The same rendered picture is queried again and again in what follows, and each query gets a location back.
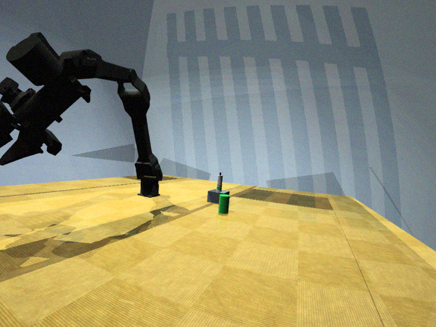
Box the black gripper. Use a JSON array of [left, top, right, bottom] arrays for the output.
[[0, 90, 63, 166]]

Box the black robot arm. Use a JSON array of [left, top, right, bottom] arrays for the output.
[[0, 32, 163, 198]]

